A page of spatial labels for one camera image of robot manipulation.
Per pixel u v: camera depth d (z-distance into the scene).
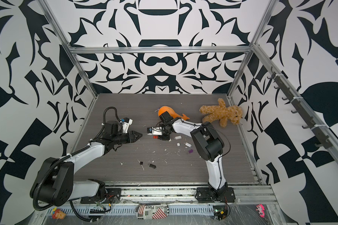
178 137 0.96
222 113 1.01
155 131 0.83
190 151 0.90
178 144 0.93
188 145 0.92
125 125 0.80
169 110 1.01
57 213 0.67
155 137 0.96
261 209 0.71
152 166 0.85
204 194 0.74
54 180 0.42
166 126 0.74
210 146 0.53
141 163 0.85
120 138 0.75
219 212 0.71
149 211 0.68
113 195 0.73
